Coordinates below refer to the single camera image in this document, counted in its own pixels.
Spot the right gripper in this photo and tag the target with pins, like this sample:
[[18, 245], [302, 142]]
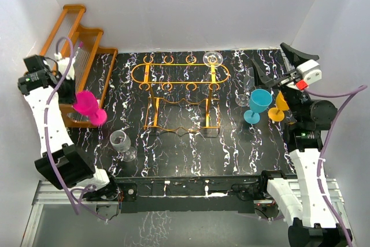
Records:
[[296, 57]]

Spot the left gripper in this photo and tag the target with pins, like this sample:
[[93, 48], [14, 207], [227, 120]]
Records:
[[70, 98]]

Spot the pink plastic wine glass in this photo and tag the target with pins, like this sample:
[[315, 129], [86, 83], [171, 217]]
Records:
[[87, 105]]

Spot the clear large wine glass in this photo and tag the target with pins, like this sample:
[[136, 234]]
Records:
[[212, 60]]

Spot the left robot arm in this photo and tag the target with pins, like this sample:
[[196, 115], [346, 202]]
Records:
[[61, 162]]

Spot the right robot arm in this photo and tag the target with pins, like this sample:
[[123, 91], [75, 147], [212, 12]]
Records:
[[311, 218]]

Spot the teal plastic wine glass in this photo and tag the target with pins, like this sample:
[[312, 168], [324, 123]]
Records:
[[259, 101]]

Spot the orange plastic wine glass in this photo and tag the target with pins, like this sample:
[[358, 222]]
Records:
[[276, 113]]

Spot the clear short wine glass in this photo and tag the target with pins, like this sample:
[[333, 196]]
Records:
[[122, 144]]

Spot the orange wooden stepped shelf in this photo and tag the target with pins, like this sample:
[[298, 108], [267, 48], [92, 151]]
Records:
[[94, 63]]

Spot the pink capped marker pen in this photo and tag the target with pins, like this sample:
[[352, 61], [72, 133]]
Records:
[[79, 48]]

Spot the clear champagne flute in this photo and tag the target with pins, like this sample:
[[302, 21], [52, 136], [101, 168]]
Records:
[[248, 84]]

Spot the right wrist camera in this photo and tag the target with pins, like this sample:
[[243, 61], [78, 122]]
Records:
[[309, 72]]

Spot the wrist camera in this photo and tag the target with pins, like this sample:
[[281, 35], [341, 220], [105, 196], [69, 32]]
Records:
[[63, 64], [309, 72]]

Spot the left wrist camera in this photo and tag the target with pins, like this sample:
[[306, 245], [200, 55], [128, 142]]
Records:
[[63, 64]]

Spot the aluminium base frame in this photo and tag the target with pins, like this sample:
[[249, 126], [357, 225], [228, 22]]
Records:
[[152, 195]]

